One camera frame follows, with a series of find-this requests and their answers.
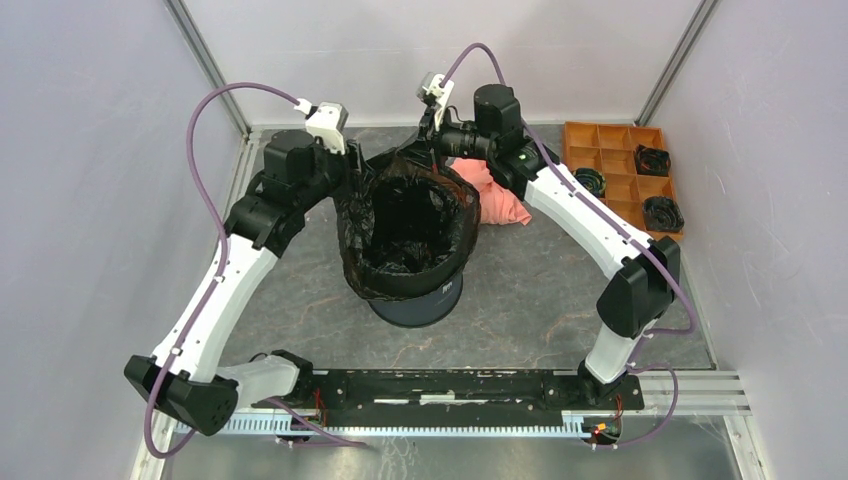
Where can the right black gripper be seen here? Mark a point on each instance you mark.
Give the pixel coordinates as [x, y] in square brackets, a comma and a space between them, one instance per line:
[431, 133]

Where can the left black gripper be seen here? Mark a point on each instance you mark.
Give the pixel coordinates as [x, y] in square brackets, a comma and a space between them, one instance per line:
[354, 176]

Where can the black plastic trash bag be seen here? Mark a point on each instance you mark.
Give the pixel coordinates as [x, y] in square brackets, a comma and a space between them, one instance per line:
[403, 229]

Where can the dark blue trash bin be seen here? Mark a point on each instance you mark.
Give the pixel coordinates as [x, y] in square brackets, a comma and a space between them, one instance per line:
[422, 311]

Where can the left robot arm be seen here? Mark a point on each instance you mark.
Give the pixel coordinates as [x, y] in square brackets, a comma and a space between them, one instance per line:
[183, 378]

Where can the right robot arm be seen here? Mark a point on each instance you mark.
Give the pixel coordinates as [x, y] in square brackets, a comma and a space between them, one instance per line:
[642, 273]

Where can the rolled trash bag with yellow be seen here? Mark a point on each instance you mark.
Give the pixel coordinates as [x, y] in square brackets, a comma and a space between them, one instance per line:
[592, 180]

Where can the rolled trash bag top right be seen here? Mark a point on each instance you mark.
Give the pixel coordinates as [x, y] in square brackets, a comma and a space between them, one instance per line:
[652, 161]

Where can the rolled trash bag bottom right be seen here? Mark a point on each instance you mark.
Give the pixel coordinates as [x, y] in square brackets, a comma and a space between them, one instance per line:
[662, 214]

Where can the pink crumpled cloth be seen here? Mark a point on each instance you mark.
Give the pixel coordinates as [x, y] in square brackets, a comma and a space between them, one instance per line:
[499, 206]

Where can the orange wooden compartment tray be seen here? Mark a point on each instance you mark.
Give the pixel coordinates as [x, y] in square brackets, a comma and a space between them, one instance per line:
[610, 149]

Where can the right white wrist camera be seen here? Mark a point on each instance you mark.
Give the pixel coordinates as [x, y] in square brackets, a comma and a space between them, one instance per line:
[435, 91]

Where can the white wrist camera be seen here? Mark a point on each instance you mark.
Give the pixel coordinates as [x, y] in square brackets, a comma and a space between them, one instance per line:
[325, 121]
[435, 91]

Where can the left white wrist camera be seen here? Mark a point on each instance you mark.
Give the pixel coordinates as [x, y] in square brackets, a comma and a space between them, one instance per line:
[325, 121]

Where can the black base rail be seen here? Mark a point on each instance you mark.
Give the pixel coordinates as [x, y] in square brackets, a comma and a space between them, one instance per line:
[456, 398]

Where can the white toothed cable duct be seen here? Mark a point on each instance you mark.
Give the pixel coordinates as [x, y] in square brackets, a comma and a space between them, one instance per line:
[269, 423]

